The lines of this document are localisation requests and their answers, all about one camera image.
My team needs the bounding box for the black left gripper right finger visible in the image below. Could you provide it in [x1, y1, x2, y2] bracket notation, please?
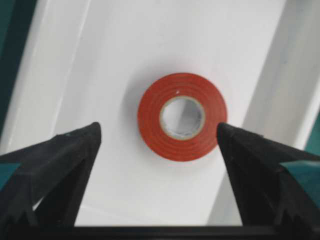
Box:
[217, 122, 320, 240]

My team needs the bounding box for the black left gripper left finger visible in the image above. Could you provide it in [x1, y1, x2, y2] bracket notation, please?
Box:
[0, 122, 102, 240]

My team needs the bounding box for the red orange tape roll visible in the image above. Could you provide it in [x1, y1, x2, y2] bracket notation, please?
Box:
[137, 72, 228, 162]

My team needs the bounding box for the white plastic tray case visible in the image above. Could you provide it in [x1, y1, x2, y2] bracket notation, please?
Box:
[0, 0, 320, 227]

